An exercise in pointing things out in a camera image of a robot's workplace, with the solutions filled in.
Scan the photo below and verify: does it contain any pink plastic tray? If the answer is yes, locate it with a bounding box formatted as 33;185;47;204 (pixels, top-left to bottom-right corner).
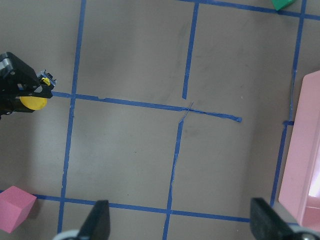
278;71;320;232

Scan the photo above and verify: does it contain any yellow push button switch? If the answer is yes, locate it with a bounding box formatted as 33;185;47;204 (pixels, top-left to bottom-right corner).
19;69;58;111

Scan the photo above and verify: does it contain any pink cube centre front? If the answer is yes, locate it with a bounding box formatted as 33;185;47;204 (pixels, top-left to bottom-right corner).
0;186;37;234

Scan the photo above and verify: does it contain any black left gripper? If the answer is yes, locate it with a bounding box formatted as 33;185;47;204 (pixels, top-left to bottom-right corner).
0;51;53;116

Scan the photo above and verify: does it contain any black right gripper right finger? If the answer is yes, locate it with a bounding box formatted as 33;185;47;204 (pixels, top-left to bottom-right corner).
249;197;294;240

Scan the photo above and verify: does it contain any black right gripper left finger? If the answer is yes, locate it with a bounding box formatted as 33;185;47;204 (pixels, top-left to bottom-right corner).
76;200;111;240

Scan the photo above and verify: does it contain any green cube near tray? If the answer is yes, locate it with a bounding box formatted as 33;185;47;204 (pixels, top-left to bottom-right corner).
271;0;296;11

